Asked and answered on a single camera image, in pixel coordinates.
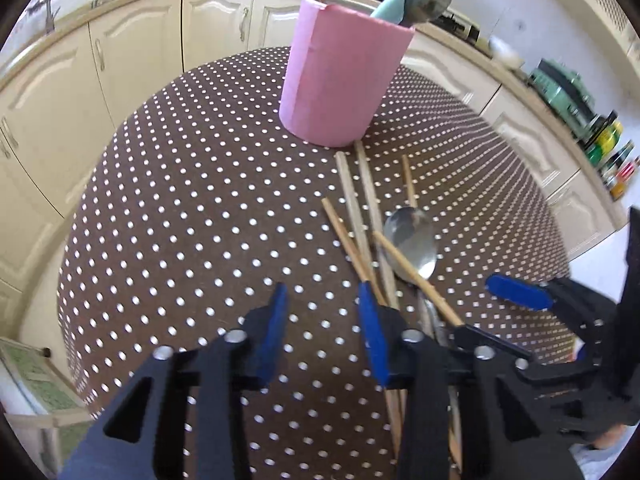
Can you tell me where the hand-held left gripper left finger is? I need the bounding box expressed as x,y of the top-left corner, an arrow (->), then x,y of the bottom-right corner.
60,282 -> 291,480

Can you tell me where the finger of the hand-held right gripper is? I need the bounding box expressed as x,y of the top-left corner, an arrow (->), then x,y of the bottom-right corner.
447,324 -> 601,386
486,272 -> 620,332

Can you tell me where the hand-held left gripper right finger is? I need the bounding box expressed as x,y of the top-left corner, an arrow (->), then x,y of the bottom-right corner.
357,281 -> 586,480

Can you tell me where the metal spoon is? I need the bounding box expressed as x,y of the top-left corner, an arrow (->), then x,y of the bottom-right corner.
382,206 -> 451,346

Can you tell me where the pink cup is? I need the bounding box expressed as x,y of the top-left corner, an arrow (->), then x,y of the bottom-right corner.
278,0 -> 416,148

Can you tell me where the person's right hand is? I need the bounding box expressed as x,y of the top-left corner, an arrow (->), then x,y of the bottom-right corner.
582,422 -> 632,453

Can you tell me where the polka dot round table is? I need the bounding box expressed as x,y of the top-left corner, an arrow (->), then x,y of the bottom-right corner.
57,46 -> 586,480

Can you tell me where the dark sauce bottle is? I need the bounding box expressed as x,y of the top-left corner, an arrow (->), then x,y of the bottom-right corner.
597,142 -> 636,176

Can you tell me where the green bottle yellow cap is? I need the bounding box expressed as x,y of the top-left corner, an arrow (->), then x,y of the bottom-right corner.
585,122 -> 626,166

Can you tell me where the dark glass bottle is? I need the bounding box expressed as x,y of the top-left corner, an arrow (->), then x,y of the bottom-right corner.
582,112 -> 618,143

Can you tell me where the green electric cooker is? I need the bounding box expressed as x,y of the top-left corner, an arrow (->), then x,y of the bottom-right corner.
527,58 -> 598,131

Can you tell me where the white bowl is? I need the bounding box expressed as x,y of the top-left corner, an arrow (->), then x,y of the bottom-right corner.
487,35 -> 526,68

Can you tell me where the green patterned stool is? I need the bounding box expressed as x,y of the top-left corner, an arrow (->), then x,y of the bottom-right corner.
0,337 -> 93,456

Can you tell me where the cream lattice door cabinet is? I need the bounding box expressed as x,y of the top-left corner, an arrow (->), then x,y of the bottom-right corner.
537,0 -> 640,66

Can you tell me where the cream base cabinet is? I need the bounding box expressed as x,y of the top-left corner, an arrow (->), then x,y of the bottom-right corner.
0,0 -> 631,311

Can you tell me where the steel faucet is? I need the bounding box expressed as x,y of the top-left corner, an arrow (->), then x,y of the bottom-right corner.
27,0 -> 58,36

